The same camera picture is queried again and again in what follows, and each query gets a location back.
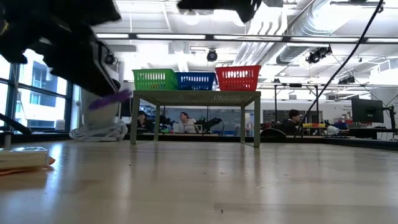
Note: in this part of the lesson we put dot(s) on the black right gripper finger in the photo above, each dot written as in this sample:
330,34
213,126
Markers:
211,3

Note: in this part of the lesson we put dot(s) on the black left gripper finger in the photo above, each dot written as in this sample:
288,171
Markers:
87,68

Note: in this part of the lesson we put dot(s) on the purple spiral wrist coil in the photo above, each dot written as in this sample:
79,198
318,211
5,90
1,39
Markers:
109,99

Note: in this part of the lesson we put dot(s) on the black ceiling spotlight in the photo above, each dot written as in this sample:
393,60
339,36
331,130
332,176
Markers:
318,54
212,55
109,58

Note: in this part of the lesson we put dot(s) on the white cylinder with black lid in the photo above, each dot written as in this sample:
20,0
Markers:
102,116

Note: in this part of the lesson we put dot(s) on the green plastic basket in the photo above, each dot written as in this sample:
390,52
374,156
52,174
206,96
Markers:
155,79

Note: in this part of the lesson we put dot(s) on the red plastic basket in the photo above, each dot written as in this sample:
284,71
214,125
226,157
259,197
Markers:
237,77

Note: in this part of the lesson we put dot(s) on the person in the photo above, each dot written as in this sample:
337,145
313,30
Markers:
143,119
185,122
293,121

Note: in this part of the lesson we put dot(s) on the blue plastic basket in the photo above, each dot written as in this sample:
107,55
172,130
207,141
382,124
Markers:
196,81

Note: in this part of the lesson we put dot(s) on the black metal rack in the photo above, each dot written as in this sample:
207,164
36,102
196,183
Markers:
295,84

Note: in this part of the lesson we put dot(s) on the orange rubber band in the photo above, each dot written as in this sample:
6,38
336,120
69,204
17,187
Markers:
51,161

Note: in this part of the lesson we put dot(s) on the white packet at left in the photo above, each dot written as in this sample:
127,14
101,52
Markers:
23,158

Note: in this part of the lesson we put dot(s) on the black background robot arms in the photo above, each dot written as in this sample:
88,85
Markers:
211,123

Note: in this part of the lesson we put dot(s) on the black computer monitor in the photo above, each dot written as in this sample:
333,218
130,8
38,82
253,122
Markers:
367,110

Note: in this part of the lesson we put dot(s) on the long ceiling light rail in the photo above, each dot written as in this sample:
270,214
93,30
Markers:
211,37

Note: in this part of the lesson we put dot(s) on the dark window frame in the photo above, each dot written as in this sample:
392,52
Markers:
12,93

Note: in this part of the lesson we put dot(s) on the silver ventilation duct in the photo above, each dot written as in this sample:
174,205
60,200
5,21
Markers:
314,21

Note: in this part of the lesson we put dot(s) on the black aluminium table frame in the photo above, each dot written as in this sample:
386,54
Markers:
357,143

